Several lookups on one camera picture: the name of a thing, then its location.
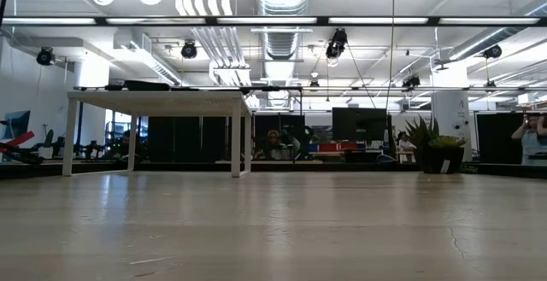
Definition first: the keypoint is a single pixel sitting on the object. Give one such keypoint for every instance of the black wavy square mini bowl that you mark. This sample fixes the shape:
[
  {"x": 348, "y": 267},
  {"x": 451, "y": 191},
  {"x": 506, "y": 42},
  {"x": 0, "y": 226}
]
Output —
[{"x": 145, "y": 86}]

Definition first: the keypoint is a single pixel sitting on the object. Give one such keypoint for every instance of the person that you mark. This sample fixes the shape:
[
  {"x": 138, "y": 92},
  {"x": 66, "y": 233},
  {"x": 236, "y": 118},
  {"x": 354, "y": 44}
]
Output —
[
  {"x": 273, "y": 140},
  {"x": 124, "y": 138},
  {"x": 532, "y": 144},
  {"x": 404, "y": 144}
]

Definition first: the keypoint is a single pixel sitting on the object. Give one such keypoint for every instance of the black ceiling spotlight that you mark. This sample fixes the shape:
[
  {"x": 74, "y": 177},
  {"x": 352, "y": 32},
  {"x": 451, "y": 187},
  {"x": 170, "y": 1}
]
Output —
[
  {"x": 189, "y": 50},
  {"x": 493, "y": 51},
  {"x": 314, "y": 83},
  {"x": 489, "y": 84},
  {"x": 44, "y": 56},
  {"x": 411, "y": 81},
  {"x": 337, "y": 42}
]

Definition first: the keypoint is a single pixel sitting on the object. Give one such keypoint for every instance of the red and blue bins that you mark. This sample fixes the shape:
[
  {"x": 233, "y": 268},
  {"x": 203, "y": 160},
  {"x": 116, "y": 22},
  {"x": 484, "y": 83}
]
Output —
[{"x": 333, "y": 147}]

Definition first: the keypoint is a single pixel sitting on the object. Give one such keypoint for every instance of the black monitor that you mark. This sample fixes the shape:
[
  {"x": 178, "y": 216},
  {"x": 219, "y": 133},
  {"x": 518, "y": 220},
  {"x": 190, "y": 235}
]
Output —
[{"x": 359, "y": 123}]

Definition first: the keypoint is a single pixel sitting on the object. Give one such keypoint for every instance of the white ceiling pipe bundle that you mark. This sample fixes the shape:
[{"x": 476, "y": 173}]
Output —
[{"x": 222, "y": 46}]

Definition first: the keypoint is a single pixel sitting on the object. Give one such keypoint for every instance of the black overhead beam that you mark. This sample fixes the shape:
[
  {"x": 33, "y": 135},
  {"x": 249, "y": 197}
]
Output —
[{"x": 322, "y": 20}]

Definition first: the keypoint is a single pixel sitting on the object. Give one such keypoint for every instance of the succulent plant in black pot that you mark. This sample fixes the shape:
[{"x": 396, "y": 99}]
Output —
[{"x": 438, "y": 161}]

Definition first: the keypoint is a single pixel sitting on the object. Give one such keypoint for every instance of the white round column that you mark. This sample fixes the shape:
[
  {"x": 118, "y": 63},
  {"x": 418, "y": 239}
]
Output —
[{"x": 448, "y": 106}]

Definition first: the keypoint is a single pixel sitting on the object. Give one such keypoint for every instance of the red bar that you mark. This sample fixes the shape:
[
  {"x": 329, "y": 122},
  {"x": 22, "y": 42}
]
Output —
[{"x": 21, "y": 139}]

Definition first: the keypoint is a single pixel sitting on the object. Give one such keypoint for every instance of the blue monitor screen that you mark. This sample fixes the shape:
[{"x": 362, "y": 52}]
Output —
[{"x": 19, "y": 123}]

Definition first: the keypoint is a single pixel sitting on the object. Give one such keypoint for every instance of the black rail bracket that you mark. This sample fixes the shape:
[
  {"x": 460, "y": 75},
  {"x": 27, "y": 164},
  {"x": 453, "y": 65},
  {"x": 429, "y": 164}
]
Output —
[
  {"x": 113, "y": 87},
  {"x": 265, "y": 88}
]

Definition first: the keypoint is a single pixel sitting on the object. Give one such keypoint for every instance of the silver ribbed ventilation duct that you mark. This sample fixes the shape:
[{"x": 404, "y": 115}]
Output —
[{"x": 282, "y": 44}]

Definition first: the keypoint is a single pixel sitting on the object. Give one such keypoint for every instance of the black partition wall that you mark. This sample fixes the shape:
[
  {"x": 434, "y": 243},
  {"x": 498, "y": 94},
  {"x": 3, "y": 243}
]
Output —
[
  {"x": 498, "y": 138},
  {"x": 188, "y": 138}
]

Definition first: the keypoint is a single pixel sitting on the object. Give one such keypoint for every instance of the thin horizontal metal rail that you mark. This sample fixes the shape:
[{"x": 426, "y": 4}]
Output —
[{"x": 363, "y": 88}]

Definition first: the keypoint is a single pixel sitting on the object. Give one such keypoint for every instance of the white rectangular air duct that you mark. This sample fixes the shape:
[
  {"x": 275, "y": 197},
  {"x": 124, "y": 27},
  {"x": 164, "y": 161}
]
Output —
[{"x": 137, "y": 50}]

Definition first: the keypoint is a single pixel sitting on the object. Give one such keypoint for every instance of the silver round ceiling duct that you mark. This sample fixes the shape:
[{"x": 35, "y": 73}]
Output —
[{"x": 478, "y": 46}]

